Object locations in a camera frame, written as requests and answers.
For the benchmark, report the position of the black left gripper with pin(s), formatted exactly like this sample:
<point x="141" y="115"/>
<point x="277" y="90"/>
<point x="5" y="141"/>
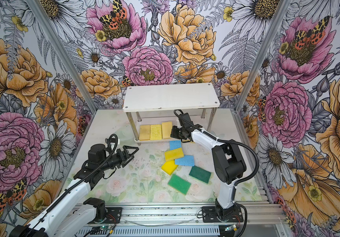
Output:
<point x="121" y="157"/>

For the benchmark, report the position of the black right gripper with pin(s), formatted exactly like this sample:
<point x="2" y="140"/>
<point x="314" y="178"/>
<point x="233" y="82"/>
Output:
<point x="180" y="132"/>

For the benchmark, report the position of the pale yellow porous sponge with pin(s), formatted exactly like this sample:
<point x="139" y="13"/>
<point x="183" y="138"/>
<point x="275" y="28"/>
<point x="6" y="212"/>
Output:
<point x="155" y="132"/>

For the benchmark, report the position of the tan beige sponge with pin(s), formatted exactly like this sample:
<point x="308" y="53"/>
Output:
<point x="144" y="132"/>

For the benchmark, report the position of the white two-tier shelf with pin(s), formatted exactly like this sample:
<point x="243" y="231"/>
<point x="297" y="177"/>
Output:
<point x="155" y="104"/>

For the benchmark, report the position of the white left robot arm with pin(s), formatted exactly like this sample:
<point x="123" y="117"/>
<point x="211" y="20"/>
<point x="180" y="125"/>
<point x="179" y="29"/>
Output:
<point x="60" y="219"/>

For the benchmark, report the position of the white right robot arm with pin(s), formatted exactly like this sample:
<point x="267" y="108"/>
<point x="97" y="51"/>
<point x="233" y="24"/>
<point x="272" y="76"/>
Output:
<point x="229" y="164"/>

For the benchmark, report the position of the small blue sponge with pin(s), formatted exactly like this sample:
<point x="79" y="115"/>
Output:
<point x="175" y="144"/>

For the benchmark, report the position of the yellow sponge green underside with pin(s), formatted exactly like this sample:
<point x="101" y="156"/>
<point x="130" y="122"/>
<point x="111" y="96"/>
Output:
<point x="174" y="154"/>

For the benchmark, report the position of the light blue sponge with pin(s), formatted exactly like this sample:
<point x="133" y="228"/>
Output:
<point x="187" y="160"/>

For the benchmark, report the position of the bright yellow sponge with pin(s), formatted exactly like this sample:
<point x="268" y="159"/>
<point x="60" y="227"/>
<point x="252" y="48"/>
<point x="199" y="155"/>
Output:
<point x="169" y="167"/>

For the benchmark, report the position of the dark green sponge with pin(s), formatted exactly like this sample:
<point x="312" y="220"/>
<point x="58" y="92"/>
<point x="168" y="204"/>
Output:
<point x="200" y="174"/>

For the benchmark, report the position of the green circuit board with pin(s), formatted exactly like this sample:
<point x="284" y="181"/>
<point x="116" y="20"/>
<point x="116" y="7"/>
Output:
<point x="101" y="228"/>

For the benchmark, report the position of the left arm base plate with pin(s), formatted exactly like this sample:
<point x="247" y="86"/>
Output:
<point x="112" y="214"/>

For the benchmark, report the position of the white vented cable duct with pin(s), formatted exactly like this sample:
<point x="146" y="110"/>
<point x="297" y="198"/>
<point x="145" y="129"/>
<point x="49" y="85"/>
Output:
<point x="164" y="231"/>

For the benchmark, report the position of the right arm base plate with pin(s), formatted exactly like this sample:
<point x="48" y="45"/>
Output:
<point x="215" y="214"/>

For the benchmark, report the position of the aluminium front rail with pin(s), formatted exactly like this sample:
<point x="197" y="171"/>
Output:
<point x="146" y="214"/>

